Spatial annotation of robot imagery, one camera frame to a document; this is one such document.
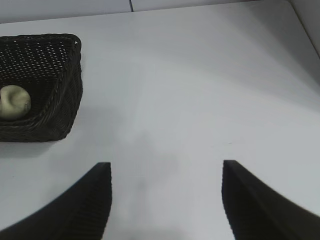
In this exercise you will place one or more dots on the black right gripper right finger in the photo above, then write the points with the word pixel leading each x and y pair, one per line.
pixel 262 215

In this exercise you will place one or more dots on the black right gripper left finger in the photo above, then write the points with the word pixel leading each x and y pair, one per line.
pixel 70 212

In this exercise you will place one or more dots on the dark brown wicker basket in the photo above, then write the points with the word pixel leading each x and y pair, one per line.
pixel 62 105

